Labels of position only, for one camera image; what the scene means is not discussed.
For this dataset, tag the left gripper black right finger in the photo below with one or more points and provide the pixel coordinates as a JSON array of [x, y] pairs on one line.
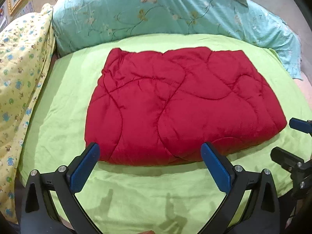
[[251, 203]]

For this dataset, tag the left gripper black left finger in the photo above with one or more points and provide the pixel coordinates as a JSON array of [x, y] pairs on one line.
[[39, 214]]

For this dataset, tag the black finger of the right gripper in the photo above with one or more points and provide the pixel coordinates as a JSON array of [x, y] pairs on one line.
[[301, 125], [300, 171]]

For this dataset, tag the red quilted comforter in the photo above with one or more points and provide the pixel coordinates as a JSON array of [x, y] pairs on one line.
[[151, 108]]

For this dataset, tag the light green bed sheet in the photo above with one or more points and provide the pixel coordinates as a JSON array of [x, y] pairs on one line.
[[124, 199]]

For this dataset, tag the yellow cartoon print blanket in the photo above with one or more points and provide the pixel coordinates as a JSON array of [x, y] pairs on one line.
[[27, 45]]

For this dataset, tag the teal floral duvet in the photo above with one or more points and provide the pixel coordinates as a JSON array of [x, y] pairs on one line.
[[79, 24]]

